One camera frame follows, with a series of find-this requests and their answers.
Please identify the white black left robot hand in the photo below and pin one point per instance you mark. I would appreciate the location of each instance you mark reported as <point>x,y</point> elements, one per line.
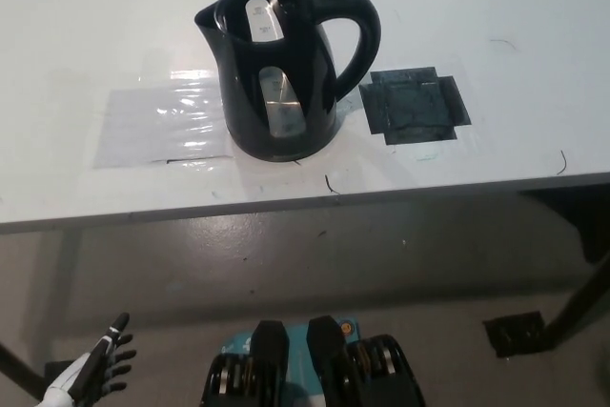
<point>90,369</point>

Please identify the black electric kettle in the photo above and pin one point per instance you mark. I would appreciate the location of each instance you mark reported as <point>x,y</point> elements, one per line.
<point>238,107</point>

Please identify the dark metal table leg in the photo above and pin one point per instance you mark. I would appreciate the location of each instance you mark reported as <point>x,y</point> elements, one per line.
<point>583,292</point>
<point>16,369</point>

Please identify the clear plastic sheet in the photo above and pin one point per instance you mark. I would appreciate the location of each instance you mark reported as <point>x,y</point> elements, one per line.
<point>143,130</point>

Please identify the black tape patch on table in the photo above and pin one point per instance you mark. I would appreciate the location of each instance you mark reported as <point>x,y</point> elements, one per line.
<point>414,102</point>

